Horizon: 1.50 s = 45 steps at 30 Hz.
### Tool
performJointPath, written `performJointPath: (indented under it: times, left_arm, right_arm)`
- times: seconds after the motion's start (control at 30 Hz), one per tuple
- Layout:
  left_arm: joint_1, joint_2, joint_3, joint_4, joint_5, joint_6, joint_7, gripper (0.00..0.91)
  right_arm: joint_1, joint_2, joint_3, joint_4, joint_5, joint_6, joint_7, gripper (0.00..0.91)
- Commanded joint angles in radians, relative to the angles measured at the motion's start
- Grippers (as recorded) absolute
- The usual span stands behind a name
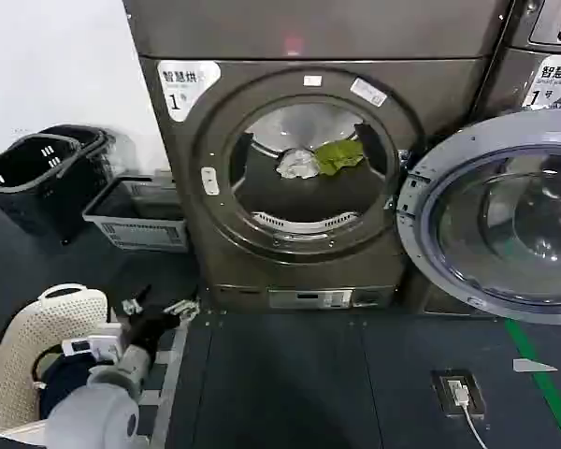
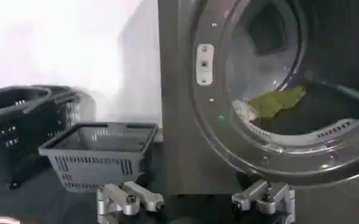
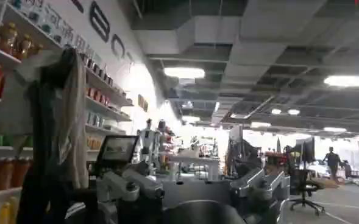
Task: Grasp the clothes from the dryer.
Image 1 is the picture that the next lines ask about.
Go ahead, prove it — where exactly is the white plug with cable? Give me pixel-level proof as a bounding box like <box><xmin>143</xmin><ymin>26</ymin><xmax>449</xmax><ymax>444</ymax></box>
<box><xmin>445</xmin><ymin>379</ymin><xmax>493</xmax><ymax>449</ymax></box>

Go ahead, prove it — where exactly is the grey washer with number sticker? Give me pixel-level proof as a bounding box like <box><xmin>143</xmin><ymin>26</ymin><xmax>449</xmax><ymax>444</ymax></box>
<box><xmin>471</xmin><ymin>0</ymin><xmax>561</xmax><ymax>315</ymax></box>

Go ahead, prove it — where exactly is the black plastic laundry basket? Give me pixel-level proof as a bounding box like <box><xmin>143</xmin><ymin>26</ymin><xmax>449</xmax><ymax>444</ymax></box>
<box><xmin>0</xmin><ymin>132</ymin><xmax>84</xmax><ymax>239</ymax></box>
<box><xmin>40</xmin><ymin>123</ymin><xmax>118</xmax><ymax>189</ymax></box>

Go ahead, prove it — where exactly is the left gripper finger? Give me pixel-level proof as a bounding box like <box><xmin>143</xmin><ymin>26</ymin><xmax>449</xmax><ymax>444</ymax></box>
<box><xmin>162</xmin><ymin>298</ymin><xmax>201</xmax><ymax>321</ymax></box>
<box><xmin>121</xmin><ymin>282</ymin><xmax>153</xmax><ymax>315</ymax></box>

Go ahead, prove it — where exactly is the dark clothing in basket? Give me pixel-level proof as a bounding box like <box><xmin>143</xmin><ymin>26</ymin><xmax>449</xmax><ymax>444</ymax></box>
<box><xmin>36</xmin><ymin>353</ymin><xmax>99</xmax><ymax>422</ymax></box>

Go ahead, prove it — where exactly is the white perforated laundry basket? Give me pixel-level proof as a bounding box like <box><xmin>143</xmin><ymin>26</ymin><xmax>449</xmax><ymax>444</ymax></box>
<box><xmin>0</xmin><ymin>282</ymin><xmax>112</xmax><ymax>434</ymax></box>

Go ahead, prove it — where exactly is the green floor tape line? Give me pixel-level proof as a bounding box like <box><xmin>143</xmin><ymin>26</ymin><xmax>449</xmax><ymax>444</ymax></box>
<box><xmin>504</xmin><ymin>319</ymin><xmax>561</xmax><ymax>449</ymax></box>

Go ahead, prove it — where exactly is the white floor tape piece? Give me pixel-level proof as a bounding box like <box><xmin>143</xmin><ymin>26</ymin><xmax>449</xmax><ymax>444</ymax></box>
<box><xmin>511</xmin><ymin>357</ymin><xmax>559</xmax><ymax>374</ymax></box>

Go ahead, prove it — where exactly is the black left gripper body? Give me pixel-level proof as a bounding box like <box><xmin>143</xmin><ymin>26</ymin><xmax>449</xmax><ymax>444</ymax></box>
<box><xmin>120</xmin><ymin>308</ymin><xmax>182</xmax><ymax>362</ymax></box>

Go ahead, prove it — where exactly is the round glass dryer door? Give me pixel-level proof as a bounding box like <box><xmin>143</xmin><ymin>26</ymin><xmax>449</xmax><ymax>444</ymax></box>
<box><xmin>396</xmin><ymin>111</ymin><xmax>561</xmax><ymax>326</ymax></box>

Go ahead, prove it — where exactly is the grey dryer with open drum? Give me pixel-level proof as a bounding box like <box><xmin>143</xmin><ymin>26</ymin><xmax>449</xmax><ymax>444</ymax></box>
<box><xmin>121</xmin><ymin>0</ymin><xmax>518</xmax><ymax>314</ymax></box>

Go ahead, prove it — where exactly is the black floor power socket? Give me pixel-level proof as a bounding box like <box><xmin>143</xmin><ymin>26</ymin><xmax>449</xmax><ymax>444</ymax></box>
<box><xmin>430</xmin><ymin>369</ymin><xmax>488</xmax><ymax>419</ymax></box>

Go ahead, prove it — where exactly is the white crumpled cloth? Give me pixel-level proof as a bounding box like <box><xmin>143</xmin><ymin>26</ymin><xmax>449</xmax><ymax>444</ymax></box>
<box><xmin>275</xmin><ymin>147</ymin><xmax>320</xmax><ymax>181</ymax></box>

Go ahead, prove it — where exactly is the grey plastic slatted basket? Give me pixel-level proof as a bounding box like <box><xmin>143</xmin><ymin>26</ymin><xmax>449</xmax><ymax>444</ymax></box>
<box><xmin>82</xmin><ymin>168</ymin><xmax>189</xmax><ymax>253</ymax></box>

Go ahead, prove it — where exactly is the green crumpled cloth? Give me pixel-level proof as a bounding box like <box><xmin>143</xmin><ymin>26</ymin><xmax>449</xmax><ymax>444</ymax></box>
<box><xmin>313</xmin><ymin>138</ymin><xmax>367</xmax><ymax>178</ymax></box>

